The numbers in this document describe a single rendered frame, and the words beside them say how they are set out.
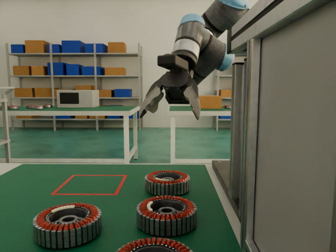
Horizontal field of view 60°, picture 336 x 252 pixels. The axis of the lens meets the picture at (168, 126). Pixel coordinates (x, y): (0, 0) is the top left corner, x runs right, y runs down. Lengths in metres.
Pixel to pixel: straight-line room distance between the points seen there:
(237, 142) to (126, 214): 0.27
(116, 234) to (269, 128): 0.32
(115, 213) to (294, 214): 0.39
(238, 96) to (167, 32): 6.85
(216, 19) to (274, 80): 0.89
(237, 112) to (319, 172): 0.35
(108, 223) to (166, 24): 7.01
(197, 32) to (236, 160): 0.40
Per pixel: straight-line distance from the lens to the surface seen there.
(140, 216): 0.54
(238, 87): 0.60
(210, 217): 0.60
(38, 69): 7.45
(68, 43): 7.22
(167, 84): 0.75
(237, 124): 0.61
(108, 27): 7.60
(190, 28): 0.86
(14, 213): 0.69
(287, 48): 0.35
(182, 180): 0.70
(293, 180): 0.32
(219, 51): 0.90
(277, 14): 0.35
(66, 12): 7.95
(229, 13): 1.24
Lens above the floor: 1.00
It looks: 8 degrees down
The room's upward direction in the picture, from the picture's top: straight up
